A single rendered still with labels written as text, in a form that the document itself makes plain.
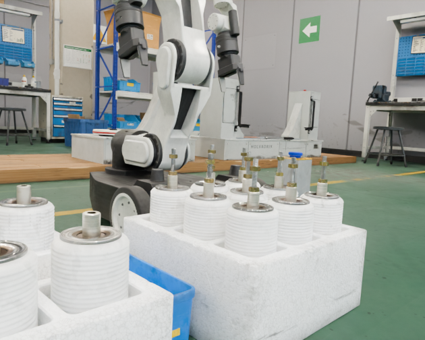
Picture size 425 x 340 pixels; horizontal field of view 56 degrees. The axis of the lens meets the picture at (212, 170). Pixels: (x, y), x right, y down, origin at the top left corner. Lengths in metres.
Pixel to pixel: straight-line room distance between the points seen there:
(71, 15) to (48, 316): 6.98
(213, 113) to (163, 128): 2.19
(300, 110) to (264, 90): 3.06
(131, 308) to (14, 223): 0.28
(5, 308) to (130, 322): 0.14
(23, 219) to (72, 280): 0.22
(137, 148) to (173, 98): 0.26
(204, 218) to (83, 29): 6.75
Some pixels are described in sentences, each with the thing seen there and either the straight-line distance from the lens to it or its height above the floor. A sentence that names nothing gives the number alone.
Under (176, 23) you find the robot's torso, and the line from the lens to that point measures 1.45.
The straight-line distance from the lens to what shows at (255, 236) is 0.70.
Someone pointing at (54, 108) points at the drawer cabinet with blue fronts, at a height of 0.49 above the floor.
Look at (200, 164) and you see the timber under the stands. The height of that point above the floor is 0.06.
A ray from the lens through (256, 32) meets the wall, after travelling 7.91.
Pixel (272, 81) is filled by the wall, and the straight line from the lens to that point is 7.46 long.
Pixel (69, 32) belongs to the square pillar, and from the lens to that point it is 7.30.
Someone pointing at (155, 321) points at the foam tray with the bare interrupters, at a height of 0.15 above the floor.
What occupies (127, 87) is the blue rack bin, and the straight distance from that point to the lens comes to 5.98.
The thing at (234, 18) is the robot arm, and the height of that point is 0.80.
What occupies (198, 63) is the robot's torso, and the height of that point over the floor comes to 0.60.
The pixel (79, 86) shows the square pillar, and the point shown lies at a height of 0.91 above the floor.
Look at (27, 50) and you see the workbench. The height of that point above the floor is 1.35.
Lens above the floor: 0.40
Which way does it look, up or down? 7 degrees down
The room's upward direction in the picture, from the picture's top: 3 degrees clockwise
